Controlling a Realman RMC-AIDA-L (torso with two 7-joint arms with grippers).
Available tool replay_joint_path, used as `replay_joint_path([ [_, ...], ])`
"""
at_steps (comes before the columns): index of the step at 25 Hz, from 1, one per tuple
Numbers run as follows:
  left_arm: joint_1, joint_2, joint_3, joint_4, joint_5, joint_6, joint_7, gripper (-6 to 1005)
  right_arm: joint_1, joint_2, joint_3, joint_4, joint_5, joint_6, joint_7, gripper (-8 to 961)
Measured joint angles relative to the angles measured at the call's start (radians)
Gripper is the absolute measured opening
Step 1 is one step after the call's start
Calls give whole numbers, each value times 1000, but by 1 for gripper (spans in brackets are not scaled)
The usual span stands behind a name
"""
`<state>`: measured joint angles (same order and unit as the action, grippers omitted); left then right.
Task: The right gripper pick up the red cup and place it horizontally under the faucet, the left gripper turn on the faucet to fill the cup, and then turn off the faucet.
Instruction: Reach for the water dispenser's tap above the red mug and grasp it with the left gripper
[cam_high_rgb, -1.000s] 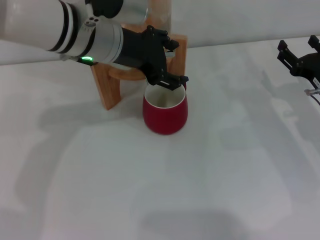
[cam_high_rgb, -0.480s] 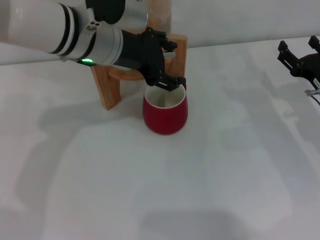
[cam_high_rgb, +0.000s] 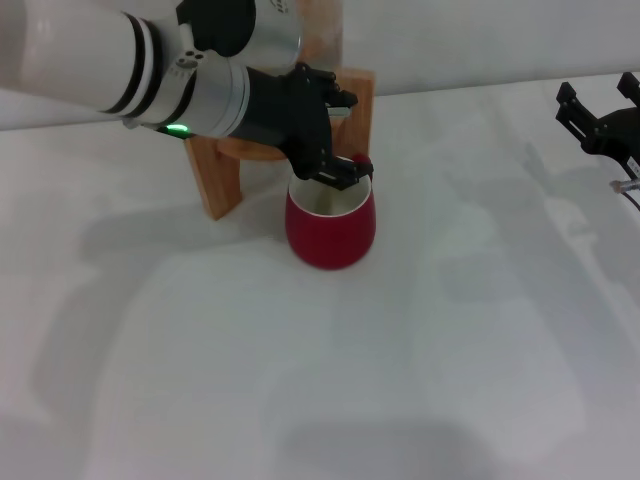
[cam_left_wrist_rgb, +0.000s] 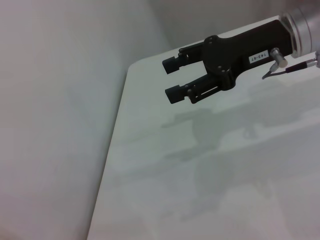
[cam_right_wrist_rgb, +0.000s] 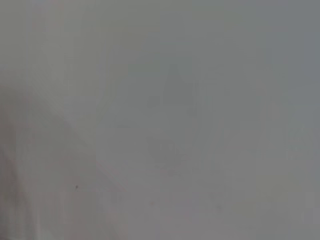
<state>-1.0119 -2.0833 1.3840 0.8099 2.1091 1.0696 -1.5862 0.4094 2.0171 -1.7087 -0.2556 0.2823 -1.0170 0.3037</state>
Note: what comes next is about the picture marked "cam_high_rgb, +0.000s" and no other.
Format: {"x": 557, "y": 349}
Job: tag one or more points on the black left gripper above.
{"x": 285, "y": 115}

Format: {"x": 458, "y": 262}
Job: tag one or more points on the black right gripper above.
{"x": 617, "y": 135}

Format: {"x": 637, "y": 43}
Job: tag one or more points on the red ceramic cup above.
{"x": 330, "y": 235}

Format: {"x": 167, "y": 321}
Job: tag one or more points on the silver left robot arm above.
{"x": 75, "y": 60}

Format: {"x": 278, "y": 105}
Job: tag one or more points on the glass beverage dispenser jar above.
{"x": 322, "y": 30}

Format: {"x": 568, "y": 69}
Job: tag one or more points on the wooden dispenser stand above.
{"x": 217, "y": 175}

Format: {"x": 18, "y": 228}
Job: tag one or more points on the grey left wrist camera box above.
{"x": 260, "y": 30}

